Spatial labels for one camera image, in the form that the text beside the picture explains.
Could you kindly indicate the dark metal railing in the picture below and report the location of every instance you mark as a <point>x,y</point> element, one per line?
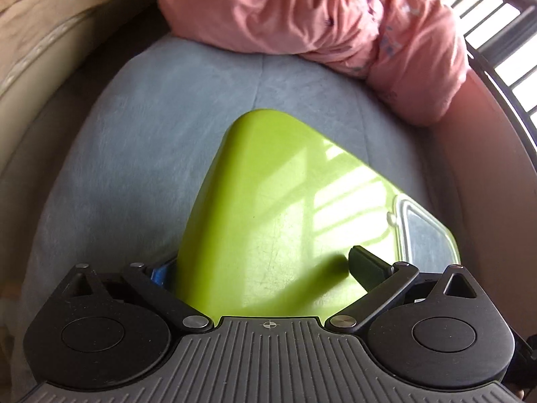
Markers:
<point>501,35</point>

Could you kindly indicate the green box lid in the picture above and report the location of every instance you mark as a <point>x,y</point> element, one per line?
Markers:
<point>279,210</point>

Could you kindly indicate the pink crumpled duvet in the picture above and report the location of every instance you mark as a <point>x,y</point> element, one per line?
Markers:
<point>411,53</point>

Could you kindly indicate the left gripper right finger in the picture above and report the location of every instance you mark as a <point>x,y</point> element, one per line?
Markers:
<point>385,285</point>

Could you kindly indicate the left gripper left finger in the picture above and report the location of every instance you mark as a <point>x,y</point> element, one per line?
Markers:
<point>153,284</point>

